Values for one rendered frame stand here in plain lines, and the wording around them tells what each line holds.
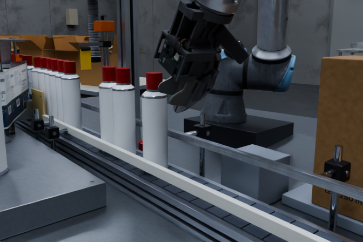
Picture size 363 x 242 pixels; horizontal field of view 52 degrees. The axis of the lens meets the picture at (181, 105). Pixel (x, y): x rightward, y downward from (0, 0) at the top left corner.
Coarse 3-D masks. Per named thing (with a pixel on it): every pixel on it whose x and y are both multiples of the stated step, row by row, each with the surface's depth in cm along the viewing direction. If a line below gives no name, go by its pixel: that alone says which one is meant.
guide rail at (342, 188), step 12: (96, 108) 102; (168, 132) 78; (180, 132) 76; (204, 144) 70; (216, 144) 68; (228, 156) 65; (240, 156) 63; (252, 156) 61; (264, 168) 59; (276, 168) 58; (288, 168) 56; (300, 180) 54; (312, 180) 53; (324, 180) 51; (336, 180) 51; (336, 192) 50; (348, 192) 49; (360, 192) 48
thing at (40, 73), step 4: (40, 60) 119; (44, 60) 118; (40, 64) 119; (44, 64) 119; (44, 68) 119; (40, 72) 118; (40, 76) 119; (40, 80) 119; (44, 80) 119; (40, 84) 119; (44, 84) 119; (40, 88) 120; (44, 88) 119; (44, 92) 120; (44, 96) 120; (44, 100) 120
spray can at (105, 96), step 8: (104, 72) 86; (112, 72) 86; (104, 80) 86; (112, 80) 86; (104, 88) 85; (104, 96) 86; (104, 104) 86; (104, 112) 86; (112, 112) 86; (104, 120) 87; (112, 120) 87; (104, 128) 87; (112, 128) 87; (104, 136) 88; (112, 136) 87; (104, 152) 88
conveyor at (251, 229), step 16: (80, 144) 96; (112, 160) 84; (144, 176) 74; (192, 176) 74; (176, 192) 67; (224, 192) 67; (208, 208) 61; (256, 208) 61; (240, 224) 56; (304, 224) 56; (272, 240) 51; (336, 240) 51
